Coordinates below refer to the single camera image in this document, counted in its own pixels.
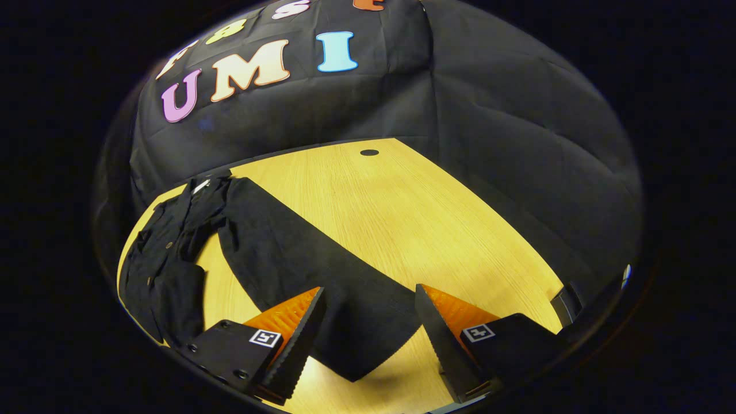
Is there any black backdrop cloth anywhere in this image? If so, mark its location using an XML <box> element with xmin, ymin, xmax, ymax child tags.
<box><xmin>92</xmin><ymin>0</ymin><xmax>645</xmax><ymax>346</ymax></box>

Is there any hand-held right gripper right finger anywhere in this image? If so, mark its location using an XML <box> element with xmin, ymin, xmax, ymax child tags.
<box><xmin>415</xmin><ymin>283</ymin><xmax>576</xmax><ymax>404</ymax></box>

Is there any black button shirt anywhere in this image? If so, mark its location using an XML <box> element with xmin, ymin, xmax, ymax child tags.
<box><xmin>118</xmin><ymin>175</ymin><xmax>423</xmax><ymax>383</ymax></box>

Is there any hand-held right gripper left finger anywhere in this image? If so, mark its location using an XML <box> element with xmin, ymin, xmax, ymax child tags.
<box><xmin>172</xmin><ymin>286</ymin><xmax>327</xmax><ymax>406</ymax></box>

